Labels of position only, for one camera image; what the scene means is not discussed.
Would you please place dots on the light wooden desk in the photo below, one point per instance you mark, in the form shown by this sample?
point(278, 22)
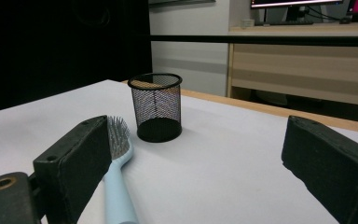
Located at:
point(292, 68)

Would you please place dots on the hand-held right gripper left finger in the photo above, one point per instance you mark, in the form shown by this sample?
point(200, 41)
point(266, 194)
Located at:
point(74, 161)

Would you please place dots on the light blue hairbrush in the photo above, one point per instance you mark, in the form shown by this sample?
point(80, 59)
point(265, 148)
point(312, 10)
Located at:
point(118, 193)

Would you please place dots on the black curtain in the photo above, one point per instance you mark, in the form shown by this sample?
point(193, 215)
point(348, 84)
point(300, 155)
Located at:
point(43, 46)

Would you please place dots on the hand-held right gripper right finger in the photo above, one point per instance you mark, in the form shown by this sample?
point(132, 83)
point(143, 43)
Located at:
point(332, 168)

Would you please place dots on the black horizontal frame bar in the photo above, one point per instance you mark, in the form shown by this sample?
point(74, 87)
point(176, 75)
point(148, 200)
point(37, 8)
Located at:
point(261, 40)

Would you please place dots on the white cabinet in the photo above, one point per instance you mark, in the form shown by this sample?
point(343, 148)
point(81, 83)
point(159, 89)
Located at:
point(189, 21)

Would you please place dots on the white table mat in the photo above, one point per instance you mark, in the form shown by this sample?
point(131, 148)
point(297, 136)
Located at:
point(217, 177)

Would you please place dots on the black computer monitor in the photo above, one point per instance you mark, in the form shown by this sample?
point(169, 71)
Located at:
point(295, 3)

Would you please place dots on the black mesh pen holder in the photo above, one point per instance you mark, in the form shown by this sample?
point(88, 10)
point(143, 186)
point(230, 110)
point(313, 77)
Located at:
point(159, 130)

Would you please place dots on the black keyboard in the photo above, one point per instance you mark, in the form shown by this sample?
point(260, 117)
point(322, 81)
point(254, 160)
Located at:
point(286, 23)

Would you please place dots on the black computer mouse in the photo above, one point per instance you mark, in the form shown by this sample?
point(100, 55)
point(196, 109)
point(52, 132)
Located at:
point(345, 20)

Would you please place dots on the small white box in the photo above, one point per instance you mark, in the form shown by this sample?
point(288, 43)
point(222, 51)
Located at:
point(247, 23)

